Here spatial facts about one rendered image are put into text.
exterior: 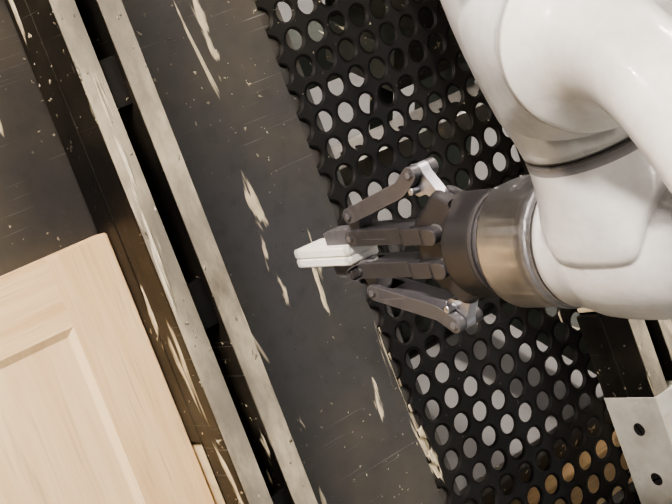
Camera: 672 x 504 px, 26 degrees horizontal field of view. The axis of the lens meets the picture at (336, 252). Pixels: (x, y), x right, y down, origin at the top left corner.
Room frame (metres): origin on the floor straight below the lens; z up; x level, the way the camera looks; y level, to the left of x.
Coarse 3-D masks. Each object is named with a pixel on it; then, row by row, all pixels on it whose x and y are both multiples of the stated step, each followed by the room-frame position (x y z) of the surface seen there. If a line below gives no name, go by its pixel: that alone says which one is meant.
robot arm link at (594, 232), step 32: (608, 160) 0.71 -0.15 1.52; (640, 160) 0.71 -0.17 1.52; (544, 192) 0.74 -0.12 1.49; (576, 192) 0.72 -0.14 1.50; (608, 192) 0.71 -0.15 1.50; (640, 192) 0.70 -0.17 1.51; (544, 224) 0.75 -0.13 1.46; (576, 224) 0.72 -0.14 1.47; (608, 224) 0.70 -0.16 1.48; (640, 224) 0.70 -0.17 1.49; (544, 256) 0.75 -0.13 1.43; (576, 256) 0.72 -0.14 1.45; (608, 256) 0.70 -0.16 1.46; (640, 256) 0.69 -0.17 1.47; (576, 288) 0.73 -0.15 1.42; (608, 288) 0.71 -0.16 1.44; (640, 288) 0.69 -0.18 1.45
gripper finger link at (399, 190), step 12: (408, 168) 0.89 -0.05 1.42; (432, 168) 0.89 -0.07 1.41; (396, 180) 0.89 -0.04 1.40; (408, 180) 0.89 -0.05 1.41; (384, 192) 0.90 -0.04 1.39; (396, 192) 0.89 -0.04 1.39; (360, 204) 0.92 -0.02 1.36; (372, 204) 0.91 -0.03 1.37; (384, 204) 0.90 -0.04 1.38; (348, 216) 0.93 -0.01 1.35; (360, 216) 0.92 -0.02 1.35
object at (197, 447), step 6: (192, 444) 0.91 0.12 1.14; (198, 444) 0.90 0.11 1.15; (198, 450) 0.90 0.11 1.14; (198, 456) 0.90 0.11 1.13; (204, 456) 0.90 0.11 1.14; (204, 462) 0.90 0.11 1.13; (204, 468) 0.90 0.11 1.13; (210, 468) 0.89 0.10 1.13; (204, 474) 0.90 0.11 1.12; (210, 474) 0.89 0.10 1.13; (210, 480) 0.89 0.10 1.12; (210, 486) 0.89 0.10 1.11; (216, 486) 0.89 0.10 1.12; (216, 492) 0.89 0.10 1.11; (216, 498) 0.89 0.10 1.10; (222, 498) 0.88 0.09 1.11
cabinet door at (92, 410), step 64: (64, 256) 0.94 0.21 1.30; (0, 320) 0.89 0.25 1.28; (64, 320) 0.91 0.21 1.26; (128, 320) 0.94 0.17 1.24; (0, 384) 0.86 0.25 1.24; (64, 384) 0.89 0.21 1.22; (128, 384) 0.91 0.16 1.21; (0, 448) 0.83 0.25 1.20; (64, 448) 0.85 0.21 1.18; (128, 448) 0.88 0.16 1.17; (192, 448) 0.90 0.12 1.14
